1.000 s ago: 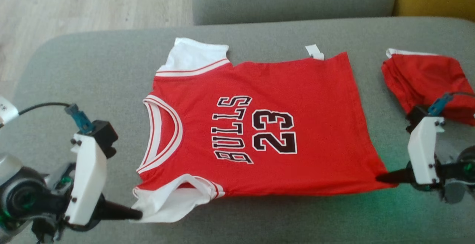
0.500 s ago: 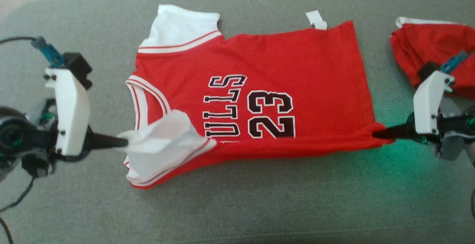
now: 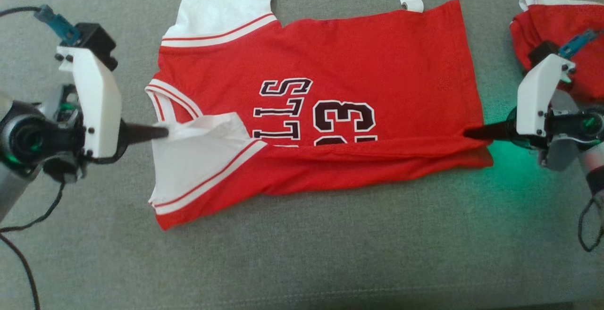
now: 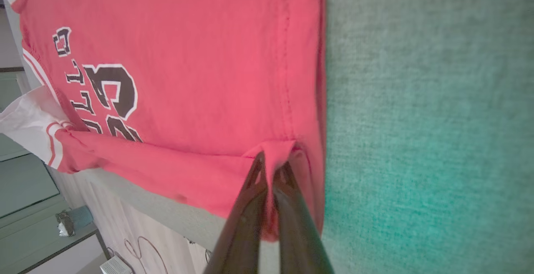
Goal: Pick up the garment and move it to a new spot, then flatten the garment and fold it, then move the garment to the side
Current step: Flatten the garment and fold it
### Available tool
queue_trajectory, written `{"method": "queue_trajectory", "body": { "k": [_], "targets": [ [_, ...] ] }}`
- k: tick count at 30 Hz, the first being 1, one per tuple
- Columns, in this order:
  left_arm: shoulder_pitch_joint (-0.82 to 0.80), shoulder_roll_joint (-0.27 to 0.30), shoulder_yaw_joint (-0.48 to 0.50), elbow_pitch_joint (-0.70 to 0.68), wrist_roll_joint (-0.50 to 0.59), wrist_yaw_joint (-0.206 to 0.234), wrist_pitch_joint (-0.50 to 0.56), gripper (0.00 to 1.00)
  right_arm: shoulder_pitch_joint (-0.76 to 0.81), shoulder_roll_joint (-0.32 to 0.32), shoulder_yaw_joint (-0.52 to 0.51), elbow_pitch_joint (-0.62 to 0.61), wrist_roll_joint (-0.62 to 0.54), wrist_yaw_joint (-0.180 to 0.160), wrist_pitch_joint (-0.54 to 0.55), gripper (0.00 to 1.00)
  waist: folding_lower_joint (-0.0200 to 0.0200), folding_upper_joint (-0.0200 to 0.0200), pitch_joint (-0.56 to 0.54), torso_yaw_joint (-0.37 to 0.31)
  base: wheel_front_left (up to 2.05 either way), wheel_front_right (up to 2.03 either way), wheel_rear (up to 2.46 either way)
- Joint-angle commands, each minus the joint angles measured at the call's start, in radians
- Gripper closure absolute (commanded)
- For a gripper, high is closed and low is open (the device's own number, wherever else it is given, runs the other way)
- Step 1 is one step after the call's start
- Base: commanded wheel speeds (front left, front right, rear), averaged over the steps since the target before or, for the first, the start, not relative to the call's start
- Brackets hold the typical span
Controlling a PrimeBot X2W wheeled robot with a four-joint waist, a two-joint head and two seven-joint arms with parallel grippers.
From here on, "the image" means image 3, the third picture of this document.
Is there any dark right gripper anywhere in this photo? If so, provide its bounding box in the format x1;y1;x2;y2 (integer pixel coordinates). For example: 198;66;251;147
463;90;604;172

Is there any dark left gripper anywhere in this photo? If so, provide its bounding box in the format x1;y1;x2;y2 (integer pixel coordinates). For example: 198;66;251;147
0;85;169;184

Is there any red garment with white trim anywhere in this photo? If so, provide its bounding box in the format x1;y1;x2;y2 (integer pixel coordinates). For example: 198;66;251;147
510;0;604;104

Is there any red jersey with number print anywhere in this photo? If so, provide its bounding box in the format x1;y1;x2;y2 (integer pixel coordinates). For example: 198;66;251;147
144;0;494;232

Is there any thin black cable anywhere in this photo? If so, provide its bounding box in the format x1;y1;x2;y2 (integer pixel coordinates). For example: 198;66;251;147
578;196;604;253
0;180;66;233
0;233;41;310
0;5;43;18

